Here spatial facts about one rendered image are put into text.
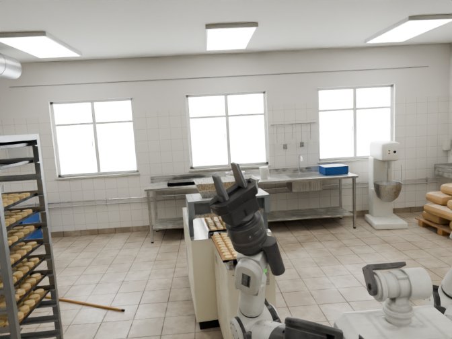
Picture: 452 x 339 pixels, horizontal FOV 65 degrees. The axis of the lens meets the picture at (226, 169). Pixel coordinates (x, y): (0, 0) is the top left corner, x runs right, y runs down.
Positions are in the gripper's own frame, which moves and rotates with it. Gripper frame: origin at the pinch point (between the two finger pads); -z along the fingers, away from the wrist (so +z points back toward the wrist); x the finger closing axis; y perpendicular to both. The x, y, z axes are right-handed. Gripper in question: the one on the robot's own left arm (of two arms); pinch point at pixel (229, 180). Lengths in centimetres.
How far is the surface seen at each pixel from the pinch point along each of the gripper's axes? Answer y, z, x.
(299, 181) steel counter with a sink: -318, 257, 290
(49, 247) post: -143, 56, -44
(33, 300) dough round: -127, 70, -62
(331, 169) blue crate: -306, 266, 351
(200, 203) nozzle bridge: -194, 116, 69
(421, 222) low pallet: -197, 374, 411
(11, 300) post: -103, 51, -65
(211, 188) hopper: -188, 106, 82
